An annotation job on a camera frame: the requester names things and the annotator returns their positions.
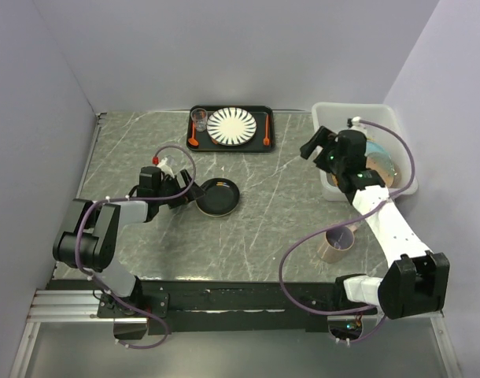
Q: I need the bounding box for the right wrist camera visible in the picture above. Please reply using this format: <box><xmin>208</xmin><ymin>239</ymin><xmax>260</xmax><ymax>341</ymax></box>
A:
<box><xmin>347</xmin><ymin>117</ymin><xmax>361</xmax><ymax>128</ymax></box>

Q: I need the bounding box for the beige rimmed bottom bowl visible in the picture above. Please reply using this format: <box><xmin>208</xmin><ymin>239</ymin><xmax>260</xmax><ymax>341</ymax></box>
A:
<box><xmin>198</xmin><ymin>205</ymin><xmax>236</xmax><ymax>217</ymax></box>

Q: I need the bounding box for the pink beige mug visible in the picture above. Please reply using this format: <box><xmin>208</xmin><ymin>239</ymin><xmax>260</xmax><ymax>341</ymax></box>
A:
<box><xmin>318</xmin><ymin>224</ymin><xmax>358</xmax><ymax>264</ymax></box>

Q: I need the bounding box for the black serving tray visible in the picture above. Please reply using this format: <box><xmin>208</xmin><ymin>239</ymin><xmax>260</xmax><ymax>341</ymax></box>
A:
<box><xmin>186</xmin><ymin>105</ymin><xmax>275</xmax><ymax>154</ymax></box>

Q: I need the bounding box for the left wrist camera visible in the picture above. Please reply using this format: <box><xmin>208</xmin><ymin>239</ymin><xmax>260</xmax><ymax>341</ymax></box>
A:
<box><xmin>152</xmin><ymin>155</ymin><xmax>176</xmax><ymax>177</ymax></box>

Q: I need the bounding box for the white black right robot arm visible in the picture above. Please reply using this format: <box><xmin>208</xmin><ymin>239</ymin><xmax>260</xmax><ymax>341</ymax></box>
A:
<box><xmin>300</xmin><ymin>127</ymin><xmax>450</xmax><ymax>320</ymax></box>

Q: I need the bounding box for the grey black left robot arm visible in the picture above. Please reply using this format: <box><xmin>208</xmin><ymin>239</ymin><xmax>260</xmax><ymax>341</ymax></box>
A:
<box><xmin>53</xmin><ymin>166</ymin><xmax>205</xmax><ymax>317</ymax></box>

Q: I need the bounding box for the white plastic bin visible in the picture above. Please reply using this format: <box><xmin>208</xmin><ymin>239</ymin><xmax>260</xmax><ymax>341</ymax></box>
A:
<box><xmin>312</xmin><ymin>102</ymin><xmax>411</xmax><ymax>192</ymax></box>

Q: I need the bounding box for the orange fork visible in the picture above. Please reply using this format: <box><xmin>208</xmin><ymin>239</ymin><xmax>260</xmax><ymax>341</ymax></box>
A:
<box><xmin>263</xmin><ymin>114</ymin><xmax>271</xmax><ymax>146</ymax></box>

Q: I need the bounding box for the blue grey plate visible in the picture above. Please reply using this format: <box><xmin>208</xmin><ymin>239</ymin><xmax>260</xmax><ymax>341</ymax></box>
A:
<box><xmin>365</xmin><ymin>140</ymin><xmax>391</xmax><ymax>159</ymax></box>

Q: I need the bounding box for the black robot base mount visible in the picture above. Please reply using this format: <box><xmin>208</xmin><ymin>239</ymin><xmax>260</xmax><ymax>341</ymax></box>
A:
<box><xmin>97</xmin><ymin>280</ymin><xmax>377</xmax><ymax>333</ymax></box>

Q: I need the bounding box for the orange spoon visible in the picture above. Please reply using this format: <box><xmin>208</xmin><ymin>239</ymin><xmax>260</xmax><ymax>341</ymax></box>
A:
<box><xmin>188</xmin><ymin>122</ymin><xmax>199</xmax><ymax>148</ymax></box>

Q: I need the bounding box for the striped white blue plate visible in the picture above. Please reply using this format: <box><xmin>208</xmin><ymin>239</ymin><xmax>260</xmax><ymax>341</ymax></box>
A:
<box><xmin>207</xmin><ymin>107</ymin><xmax>257</xmax><ymax>146</ymax></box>

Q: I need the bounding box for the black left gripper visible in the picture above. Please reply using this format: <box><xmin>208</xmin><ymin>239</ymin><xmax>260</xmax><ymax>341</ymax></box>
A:
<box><xmin>155</xmin><ymin>169</ymin><xmax>206</xmax><ymax>209</ymax></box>

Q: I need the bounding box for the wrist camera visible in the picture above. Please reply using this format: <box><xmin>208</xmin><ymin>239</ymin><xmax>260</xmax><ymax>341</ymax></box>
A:
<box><xmin>347</xmin><ymin>117</ymin><xmax>361</xmax><ymax>128</ymax></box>
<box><xmin>152</xmin><ymin>155</ymin><xmax>176</xmax><ymax>177</ymax></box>

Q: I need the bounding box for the dark metallic bowl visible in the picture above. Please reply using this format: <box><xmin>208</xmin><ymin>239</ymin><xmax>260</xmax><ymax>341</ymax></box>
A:
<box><xmin>366</xmin><ymin>152</ymin><xmax>401</xmax><ymax>188</ymax></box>

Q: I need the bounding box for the black glossy bowl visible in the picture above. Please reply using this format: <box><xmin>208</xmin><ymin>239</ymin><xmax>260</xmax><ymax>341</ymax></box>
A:
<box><xmin>196</xmin><ymin>178</ymin><xmax>240</xmax><ymax>208</ymax></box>

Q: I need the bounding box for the clear drinking glass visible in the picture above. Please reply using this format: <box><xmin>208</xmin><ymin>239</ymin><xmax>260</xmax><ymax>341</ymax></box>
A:
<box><xmin>190</xmin><ymin>107</ymin><xmax>208</xmax><ymax>132</ymax></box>

